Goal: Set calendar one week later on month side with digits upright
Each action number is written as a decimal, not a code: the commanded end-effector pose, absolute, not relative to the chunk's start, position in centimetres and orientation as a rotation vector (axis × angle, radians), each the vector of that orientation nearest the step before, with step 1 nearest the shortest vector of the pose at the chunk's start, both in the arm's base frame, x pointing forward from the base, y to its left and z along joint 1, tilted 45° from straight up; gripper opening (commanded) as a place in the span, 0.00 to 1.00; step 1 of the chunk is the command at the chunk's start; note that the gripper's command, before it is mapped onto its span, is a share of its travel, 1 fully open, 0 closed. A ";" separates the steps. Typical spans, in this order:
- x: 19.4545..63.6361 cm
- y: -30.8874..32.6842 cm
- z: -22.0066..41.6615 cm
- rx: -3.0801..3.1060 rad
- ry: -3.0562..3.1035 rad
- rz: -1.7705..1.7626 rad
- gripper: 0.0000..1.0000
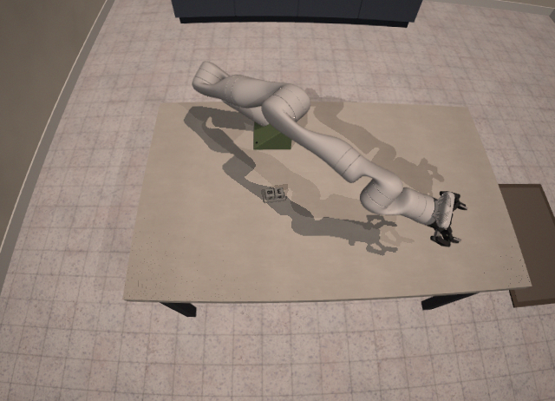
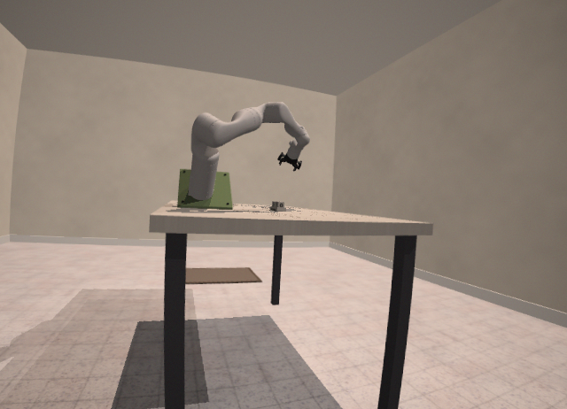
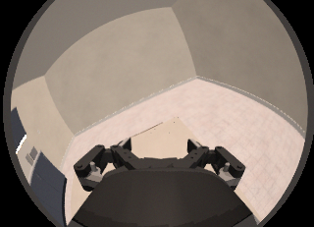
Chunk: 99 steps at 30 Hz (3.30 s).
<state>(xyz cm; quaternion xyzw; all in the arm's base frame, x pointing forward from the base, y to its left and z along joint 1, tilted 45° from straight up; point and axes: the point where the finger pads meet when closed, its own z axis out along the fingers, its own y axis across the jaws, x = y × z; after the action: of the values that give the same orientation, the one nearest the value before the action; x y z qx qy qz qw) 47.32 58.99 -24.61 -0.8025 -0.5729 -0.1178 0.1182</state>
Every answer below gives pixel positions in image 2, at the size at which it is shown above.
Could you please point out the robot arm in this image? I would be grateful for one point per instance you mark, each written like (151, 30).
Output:
(208, 131)

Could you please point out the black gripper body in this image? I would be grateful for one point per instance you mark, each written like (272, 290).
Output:
(290, 160)

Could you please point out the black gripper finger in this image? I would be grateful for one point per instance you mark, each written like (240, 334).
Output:
(296, 166)
(281, 159)

